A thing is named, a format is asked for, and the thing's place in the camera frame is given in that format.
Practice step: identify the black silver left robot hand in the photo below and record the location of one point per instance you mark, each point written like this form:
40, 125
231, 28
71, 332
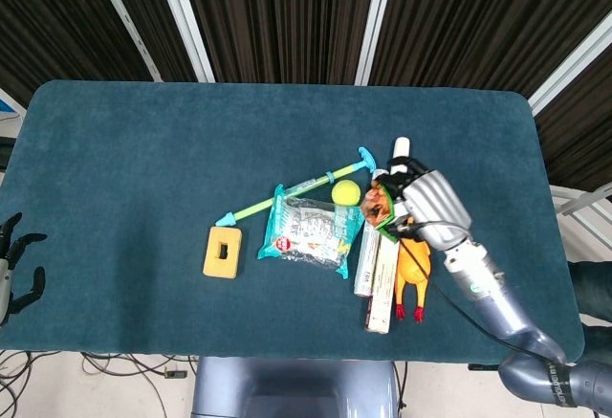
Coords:
5, 289

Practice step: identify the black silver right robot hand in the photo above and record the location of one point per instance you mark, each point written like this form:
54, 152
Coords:
435, 203

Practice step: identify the green snack packet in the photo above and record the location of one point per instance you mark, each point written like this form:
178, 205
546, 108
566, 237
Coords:
378, 207

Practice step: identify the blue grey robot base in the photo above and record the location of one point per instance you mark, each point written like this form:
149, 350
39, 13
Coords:
291, 389

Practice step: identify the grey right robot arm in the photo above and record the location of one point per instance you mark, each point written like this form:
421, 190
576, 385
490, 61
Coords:
502, 303

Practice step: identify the teal clear snack bag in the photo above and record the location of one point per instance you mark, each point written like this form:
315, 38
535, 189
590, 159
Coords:
306, 231

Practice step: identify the yellow rubber chicken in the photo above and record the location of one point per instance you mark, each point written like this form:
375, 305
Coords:
412, 274

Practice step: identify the yellow ball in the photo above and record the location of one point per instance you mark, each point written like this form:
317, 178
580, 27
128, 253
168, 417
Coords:
346, 193

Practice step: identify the silver white tube package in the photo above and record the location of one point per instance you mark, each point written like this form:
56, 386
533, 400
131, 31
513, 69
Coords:
365, 265

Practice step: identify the long white box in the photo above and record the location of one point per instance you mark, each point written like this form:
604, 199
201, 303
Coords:
385, 284

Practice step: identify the blue green toy stick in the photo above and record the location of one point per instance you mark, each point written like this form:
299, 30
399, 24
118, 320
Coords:
306, 184

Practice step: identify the black bar at table edge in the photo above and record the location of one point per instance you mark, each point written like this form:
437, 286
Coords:
484, 367

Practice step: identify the teal table cloth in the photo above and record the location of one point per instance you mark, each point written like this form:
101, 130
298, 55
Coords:
143, 174

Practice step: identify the dark blue fabric object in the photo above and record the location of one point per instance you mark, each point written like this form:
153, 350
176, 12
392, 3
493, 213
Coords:
595, 289

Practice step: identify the blue white sign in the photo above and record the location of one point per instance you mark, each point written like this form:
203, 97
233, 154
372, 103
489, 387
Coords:
8, 104

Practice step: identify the black floor adapter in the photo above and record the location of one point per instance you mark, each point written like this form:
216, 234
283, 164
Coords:
175, 373

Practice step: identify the yellow sponge block with hole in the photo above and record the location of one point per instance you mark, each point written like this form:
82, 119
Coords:
215, 265

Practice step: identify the white metal frame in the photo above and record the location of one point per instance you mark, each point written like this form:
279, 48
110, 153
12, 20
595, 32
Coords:
581, 210

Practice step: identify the wide white frame bar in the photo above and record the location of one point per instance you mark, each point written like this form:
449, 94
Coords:
184, 18
375, 21
569, 69

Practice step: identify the thin white frame bar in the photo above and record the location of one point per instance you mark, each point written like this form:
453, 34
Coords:
125, 18

